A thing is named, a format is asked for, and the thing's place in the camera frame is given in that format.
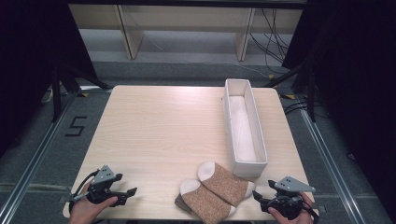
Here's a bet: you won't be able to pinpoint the hand-held gripper cable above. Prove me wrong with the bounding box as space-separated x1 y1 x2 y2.
298 199 320 224
68 170 101 213

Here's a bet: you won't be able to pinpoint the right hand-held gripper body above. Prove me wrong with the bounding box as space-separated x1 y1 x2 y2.
268 175 317 220

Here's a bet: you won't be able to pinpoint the black floor cables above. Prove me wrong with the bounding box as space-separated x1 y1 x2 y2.
283 99 313 116

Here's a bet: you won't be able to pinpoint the white rectangular storage box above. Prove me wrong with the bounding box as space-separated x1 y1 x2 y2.
222 77 269 179

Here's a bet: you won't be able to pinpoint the brown sock with white toe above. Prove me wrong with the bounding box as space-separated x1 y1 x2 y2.
174 177 237 224
197 161 257 208

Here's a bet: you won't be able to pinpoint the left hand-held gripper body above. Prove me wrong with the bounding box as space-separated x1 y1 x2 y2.
87 164 124 205

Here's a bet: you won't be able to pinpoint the metal floor rail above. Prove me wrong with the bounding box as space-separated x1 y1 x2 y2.
299 108 367 224
0 91 79 224

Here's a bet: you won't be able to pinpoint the beige wooden shelf unit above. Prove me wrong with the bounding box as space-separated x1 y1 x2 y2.
68 3 304 62

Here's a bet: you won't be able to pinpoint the grey tape strip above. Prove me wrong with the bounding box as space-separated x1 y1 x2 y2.
312 203 327 215

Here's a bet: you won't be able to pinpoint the person's left hand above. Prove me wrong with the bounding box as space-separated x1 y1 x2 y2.
68 181 120 224

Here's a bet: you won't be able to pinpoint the person's right hand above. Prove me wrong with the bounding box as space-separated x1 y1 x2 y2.
268 190 316 224

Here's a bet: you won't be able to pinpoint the black metal stand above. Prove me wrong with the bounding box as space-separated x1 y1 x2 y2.
50 63 114 123
264 62 318 123

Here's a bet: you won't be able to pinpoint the black curtain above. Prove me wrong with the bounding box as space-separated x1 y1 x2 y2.
0 0 98 157
281 0 396 216

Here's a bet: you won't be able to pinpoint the right hand-held gripper cable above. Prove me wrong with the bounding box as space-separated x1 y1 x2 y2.
298 199 320 224

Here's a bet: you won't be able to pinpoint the bundle of hanging black cables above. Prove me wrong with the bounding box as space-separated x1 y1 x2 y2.
248 7 292 67

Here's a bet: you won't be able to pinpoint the left hand-held gripper cable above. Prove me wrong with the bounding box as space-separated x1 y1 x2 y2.
68 170 101 213

